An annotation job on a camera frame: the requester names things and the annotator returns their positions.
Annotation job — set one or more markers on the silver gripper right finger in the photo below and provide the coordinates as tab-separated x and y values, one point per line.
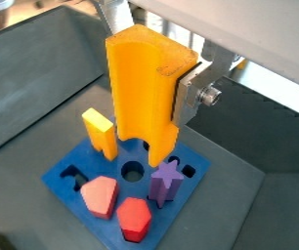
195	88

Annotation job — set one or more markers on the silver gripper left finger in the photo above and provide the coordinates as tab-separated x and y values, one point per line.
116	15

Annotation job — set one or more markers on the yellow arch block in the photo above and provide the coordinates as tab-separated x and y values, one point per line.
146	62

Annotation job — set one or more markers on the yellow bridge block on board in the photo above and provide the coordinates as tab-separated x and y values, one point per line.
102	133

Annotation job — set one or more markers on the purple star block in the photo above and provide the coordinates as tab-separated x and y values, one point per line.
166	181

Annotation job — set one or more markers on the red pentagon block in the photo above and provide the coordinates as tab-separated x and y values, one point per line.
100	194

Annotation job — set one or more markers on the red hexagon block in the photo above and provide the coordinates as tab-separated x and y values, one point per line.
134	217

